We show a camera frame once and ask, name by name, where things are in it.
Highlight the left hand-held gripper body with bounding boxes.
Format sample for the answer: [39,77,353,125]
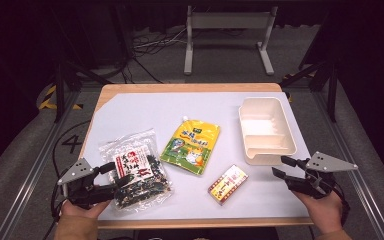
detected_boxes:
[57,157,118,210]

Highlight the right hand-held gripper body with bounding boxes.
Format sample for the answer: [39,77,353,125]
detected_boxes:
[284,151,359,200]

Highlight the clear dried seaweed bag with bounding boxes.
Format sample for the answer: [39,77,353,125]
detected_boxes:
[98,128,174,212]

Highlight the white plastic bin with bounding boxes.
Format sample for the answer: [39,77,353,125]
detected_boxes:
[238,96,298,167]

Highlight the small yellow red box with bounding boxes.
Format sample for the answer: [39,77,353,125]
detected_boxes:
[207,164,249,206]

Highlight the yellow green spouted pouch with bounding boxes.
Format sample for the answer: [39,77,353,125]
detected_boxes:
[159,115,222,177]

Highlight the person's left hand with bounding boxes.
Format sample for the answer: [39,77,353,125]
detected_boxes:
[60,199,112,219]

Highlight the person's right hand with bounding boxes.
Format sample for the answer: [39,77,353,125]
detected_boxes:
[293,191,344,234]

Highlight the black metal stand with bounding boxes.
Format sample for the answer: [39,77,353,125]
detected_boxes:
[279,58,339,123]

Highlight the yellow black hazard tape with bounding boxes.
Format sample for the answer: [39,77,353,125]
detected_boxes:
[38,84,84,111]

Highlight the black tripod stand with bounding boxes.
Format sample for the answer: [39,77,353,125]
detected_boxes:
[51,59,113,124]

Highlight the white table mat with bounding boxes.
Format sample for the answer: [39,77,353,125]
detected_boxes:
[80,91,311,221]

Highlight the person's dark lap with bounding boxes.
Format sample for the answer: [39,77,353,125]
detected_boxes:
[136,227,279,240]

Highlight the grey metal stand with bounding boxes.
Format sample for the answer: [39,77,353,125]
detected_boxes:
[183,4,279,76]

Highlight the black floor cable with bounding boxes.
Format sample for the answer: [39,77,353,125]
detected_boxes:
[41,119,92,240]

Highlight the aluminium floor rail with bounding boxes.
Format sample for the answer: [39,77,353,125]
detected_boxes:
[0,89,81,240]
[313,91,384,240]

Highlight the left hand-held gripper cable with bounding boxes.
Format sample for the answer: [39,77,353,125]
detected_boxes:
[49,184,68,223]

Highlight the hand-held gripper cable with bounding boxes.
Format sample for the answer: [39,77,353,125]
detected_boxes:
[49,184,68,223]
[333,183,352,228]

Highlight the right hand-held gripper cable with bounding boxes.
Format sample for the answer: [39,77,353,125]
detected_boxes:
[333,183,352,228]

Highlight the bundle of floor cables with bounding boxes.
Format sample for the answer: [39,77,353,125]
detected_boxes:
[131,28,189,84]

